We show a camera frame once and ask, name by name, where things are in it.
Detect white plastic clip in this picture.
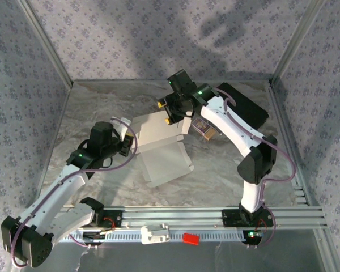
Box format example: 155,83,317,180
141,223,171,245

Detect black semicircular electronics board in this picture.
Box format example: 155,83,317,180
241,229,264,245
82,231,106,246

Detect aluminium frame post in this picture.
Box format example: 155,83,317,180
16,0,74,86
271,0,329,83

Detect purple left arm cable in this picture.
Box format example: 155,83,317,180
10,117,139,269

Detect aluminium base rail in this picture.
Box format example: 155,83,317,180
56,206,329,231

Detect short stacked aluminium rails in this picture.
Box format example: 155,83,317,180
292,185,310,206

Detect black flat case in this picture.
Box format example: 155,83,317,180
215,82,270,131

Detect aluminium side frame rail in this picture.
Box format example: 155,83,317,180
31,80,74,207
267,79,340,272

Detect white slotted cable duct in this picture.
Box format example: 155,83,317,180
56,229,263,244

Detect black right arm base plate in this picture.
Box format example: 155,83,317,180
221,208,275,228

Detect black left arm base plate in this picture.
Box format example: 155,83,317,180
90,209,123,228

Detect red plastic block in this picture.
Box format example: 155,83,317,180
182,232,201,245

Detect white paper box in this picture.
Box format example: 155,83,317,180
129,109,195,188

